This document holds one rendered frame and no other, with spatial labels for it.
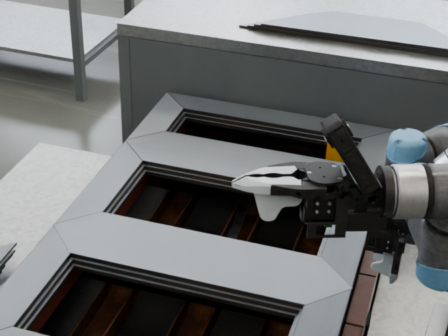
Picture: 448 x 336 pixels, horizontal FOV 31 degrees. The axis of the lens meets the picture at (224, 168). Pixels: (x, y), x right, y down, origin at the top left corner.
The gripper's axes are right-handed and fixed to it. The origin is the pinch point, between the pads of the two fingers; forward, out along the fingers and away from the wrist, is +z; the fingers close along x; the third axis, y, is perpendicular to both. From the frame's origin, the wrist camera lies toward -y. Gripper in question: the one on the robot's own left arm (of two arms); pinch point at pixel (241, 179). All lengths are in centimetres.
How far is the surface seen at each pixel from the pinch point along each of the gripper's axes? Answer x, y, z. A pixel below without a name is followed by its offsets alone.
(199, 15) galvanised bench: 168, 18, 0
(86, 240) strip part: 76, 51, 30
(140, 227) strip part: 81, 50, 18
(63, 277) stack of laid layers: 66, 54, 35
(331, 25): 154, 18, -41
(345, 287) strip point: 57, 53, -29
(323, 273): 62, 53, -25
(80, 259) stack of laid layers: 70, 53, 31
